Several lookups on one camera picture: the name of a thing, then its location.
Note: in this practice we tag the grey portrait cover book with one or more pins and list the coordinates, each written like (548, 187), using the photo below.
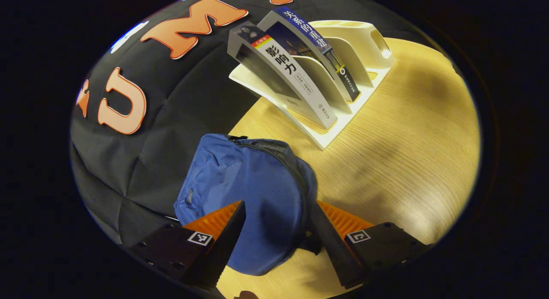
(291, 76)

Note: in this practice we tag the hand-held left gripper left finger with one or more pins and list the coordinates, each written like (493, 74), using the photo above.
(227, 247)

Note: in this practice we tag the blue cover book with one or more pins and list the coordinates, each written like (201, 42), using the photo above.
(317, 37)

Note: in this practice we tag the white bookshelf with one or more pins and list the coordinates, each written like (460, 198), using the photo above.
(364, 46)

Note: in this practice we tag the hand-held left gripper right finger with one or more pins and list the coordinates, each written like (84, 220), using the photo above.
(332, 247)

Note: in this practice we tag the blue schoolbag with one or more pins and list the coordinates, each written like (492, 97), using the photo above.
(248, 196)

